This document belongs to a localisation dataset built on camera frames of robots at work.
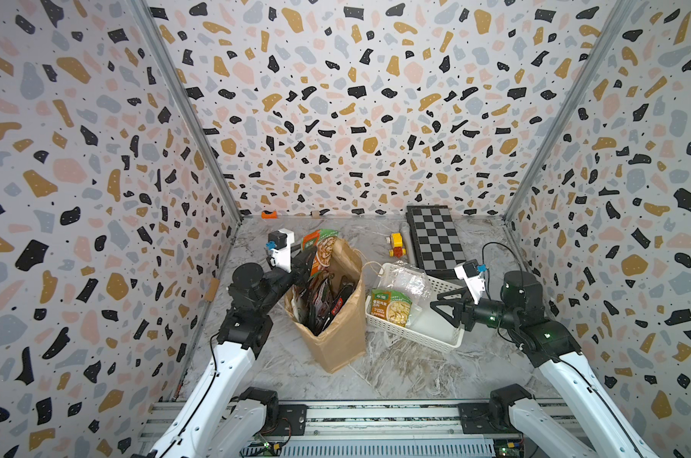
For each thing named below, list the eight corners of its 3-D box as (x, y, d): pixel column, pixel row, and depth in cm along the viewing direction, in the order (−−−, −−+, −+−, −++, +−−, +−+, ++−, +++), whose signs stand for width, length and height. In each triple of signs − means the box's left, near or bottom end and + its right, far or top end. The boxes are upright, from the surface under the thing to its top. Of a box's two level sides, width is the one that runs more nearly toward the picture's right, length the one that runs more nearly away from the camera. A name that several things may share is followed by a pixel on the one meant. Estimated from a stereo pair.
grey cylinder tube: (403, 267, 109) (405, 260, 106) (399, 229, 122) (400, 221, 119) (414, 267, 109) (416, 260, 106) (409, 229, 122) (410, 221, 119)
